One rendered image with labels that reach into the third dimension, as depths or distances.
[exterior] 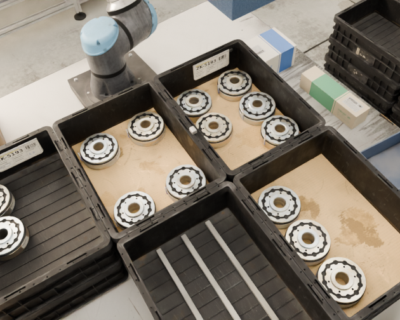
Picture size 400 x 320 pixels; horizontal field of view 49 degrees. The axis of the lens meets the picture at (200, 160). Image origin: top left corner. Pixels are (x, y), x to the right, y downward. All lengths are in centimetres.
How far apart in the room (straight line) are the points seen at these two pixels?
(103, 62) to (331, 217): 79
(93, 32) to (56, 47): 160
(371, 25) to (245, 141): 115
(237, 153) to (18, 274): 62
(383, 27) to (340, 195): 120
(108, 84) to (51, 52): 155
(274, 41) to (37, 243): 99
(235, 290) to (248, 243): 12
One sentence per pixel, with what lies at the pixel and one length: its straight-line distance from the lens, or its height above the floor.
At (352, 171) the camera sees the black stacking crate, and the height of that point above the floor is 87.
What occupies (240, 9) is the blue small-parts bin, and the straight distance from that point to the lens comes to 119.
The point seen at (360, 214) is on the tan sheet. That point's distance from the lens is 113.
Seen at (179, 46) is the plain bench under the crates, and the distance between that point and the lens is 169.
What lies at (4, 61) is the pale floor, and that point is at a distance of 301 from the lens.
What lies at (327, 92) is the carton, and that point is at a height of 76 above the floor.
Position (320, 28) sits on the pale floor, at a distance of 293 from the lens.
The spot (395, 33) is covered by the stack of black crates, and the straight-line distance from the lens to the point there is 219.
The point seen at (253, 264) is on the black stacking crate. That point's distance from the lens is 103.
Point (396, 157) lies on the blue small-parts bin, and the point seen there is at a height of 70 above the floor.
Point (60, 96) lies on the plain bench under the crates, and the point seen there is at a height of 70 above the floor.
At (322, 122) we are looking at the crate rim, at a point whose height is 93.
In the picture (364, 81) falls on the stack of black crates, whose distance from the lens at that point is 206.
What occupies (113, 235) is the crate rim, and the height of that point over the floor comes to 93.
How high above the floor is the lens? 179
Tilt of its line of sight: 55 degrees down
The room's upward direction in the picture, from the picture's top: 5 degrees counter-clockwise
